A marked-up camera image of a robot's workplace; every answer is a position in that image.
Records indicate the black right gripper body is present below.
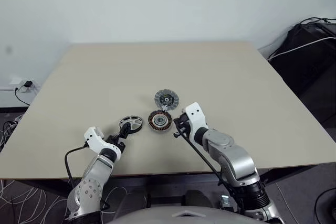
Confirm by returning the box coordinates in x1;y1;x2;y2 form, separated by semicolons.
174;113;191;137

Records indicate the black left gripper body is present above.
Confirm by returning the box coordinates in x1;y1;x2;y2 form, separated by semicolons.
104;133;127;154

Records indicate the silver spoked motor rotor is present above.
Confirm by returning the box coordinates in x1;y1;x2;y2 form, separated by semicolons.
118;115;144;134

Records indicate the copper wound motor stator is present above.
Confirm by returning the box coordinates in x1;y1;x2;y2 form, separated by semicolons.
147;110;173;134

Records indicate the grey motor end cap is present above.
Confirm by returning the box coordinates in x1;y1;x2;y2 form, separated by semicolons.
154;88;181;111

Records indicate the beige table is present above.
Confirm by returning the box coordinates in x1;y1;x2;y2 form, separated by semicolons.
0;40;336;190

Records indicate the silver robot torso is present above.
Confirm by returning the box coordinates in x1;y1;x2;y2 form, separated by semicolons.
104;205;253;224

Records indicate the black bag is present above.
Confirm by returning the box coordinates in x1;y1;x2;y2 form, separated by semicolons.
267;20;336;125

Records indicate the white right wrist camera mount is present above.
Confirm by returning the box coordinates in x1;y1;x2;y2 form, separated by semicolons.
184;102;208;144

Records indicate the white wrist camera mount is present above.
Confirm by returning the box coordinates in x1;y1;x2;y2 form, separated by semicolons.
83;126;123;161
184;102;208;144

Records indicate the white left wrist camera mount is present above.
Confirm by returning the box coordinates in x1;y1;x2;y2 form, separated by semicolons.
83;126;123;161

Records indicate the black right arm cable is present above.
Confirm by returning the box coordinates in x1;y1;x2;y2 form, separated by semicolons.
181;136;246;213

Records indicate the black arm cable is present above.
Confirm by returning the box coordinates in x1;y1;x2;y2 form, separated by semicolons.
64;144;91;187
181;136;246;213

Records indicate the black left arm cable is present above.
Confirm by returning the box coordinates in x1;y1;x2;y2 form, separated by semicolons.
64;144;91;187

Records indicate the small metal bracket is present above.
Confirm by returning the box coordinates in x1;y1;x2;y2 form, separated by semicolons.
220;195;232;208

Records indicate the black adapter cable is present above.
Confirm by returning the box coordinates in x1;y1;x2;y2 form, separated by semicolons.
14;86;31;106

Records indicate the floor cable bundle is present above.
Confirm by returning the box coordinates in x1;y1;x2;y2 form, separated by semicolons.
0;113;26;154

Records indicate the white wall socket strip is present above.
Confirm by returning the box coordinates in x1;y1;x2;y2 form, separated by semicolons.
9;78;40;93

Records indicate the white cable over bag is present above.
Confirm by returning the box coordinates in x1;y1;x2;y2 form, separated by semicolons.
268;36;336;61

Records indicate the black floor cable loop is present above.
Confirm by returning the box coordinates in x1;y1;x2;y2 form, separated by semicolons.
314;188;336;224

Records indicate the black cable over bag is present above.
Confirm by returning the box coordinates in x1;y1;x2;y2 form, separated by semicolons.
299;17;336;27

